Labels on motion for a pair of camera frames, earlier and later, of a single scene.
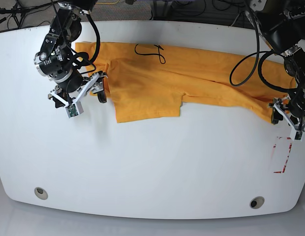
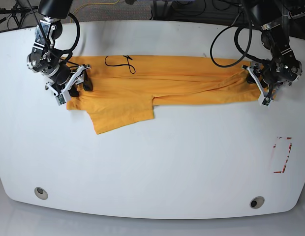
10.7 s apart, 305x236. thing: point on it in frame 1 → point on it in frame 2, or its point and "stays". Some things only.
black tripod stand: [17, 12] stays
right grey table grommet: [257, 202] stays
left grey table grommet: [41, 193] stays
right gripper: [282, 104] → [268, 88]
